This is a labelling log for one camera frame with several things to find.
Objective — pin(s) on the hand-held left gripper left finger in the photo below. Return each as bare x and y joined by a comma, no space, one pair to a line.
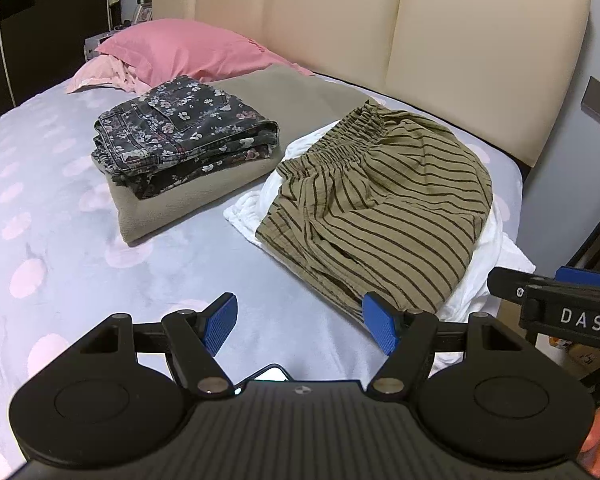
220,320

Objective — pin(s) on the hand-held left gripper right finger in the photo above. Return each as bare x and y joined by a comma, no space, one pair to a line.
380,322

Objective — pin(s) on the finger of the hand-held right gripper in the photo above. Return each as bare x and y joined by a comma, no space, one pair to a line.
510,285

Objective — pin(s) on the olive striped pants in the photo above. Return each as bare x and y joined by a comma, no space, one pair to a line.
380,200

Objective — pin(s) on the white garment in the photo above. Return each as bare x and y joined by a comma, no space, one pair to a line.
495,265

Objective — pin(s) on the cardboard box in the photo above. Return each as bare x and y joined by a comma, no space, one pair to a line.
567,357

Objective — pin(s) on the dark floral jeans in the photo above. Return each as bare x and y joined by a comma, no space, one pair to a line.
180,130

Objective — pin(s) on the olive folded blanket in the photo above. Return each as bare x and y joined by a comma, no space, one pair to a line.
300,90

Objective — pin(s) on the grey bedside device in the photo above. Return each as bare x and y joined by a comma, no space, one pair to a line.
97,42

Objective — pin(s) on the cream padded headboard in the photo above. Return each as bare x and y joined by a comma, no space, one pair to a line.
330,10

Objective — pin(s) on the black wardrobe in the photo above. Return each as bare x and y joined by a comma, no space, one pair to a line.
45,20

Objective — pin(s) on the grey wall socket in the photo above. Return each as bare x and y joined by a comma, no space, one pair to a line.
597,97

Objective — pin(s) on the picture frame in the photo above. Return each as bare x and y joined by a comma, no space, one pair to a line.
142,12

